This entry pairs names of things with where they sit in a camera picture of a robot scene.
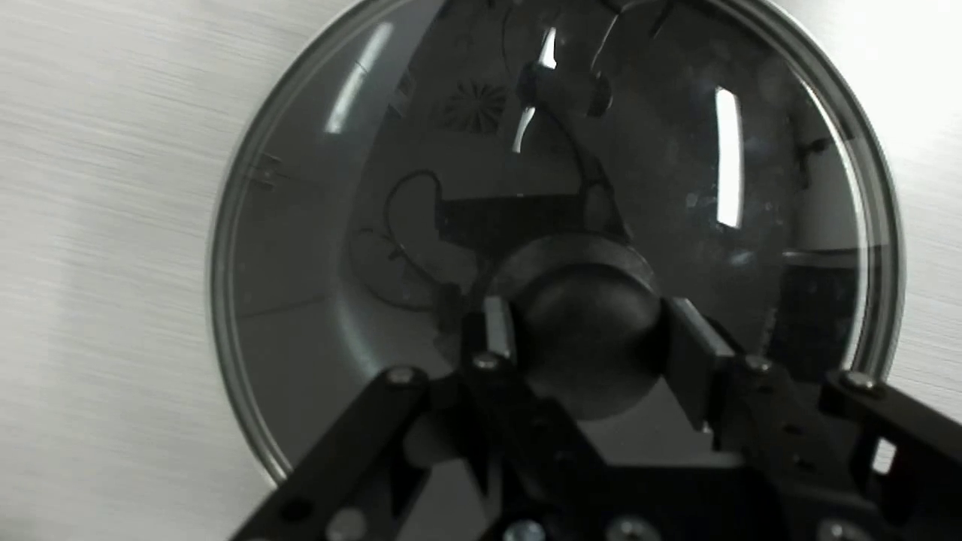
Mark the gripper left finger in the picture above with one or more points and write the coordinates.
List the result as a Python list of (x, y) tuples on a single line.
[(481, 398)]

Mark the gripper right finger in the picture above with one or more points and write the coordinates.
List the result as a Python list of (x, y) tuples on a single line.
[(759, 406)]

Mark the glass pot lid black knob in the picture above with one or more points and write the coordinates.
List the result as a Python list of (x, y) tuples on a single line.
[(676, 188)]

